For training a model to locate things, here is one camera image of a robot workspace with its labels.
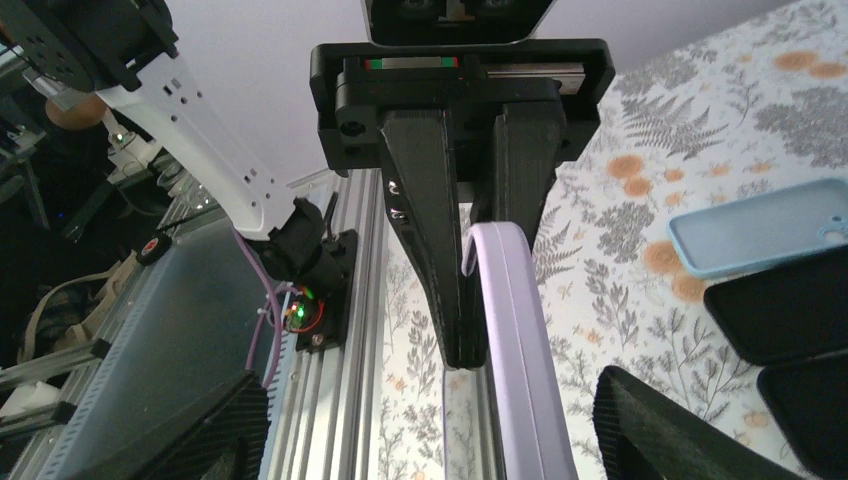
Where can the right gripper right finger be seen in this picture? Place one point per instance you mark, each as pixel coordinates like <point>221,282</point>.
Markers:
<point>642,434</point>

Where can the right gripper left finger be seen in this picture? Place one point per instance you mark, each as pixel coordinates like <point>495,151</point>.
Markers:
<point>221,435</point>

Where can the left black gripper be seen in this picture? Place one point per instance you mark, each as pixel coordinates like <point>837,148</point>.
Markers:
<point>355,85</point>

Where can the smartphone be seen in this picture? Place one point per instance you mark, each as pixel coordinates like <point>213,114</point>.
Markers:
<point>529,414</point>

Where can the black phone case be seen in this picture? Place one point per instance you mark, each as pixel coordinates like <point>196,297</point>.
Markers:
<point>787,313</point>
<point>808,400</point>

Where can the light-blue phone case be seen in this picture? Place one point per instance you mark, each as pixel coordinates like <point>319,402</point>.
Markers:
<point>762,231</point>

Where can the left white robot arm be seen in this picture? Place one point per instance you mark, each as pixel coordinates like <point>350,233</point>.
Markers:
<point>126,52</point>

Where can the floral patterned table mat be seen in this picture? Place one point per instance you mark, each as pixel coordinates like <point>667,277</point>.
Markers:
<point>756,108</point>

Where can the aluminium mounting rail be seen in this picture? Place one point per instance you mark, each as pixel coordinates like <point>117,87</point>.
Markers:
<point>324,392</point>

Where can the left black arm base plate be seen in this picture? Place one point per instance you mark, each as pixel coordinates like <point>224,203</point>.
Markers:
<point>326,296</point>

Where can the slotted grey cable duct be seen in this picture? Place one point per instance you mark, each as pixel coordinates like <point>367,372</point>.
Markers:
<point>82,440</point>

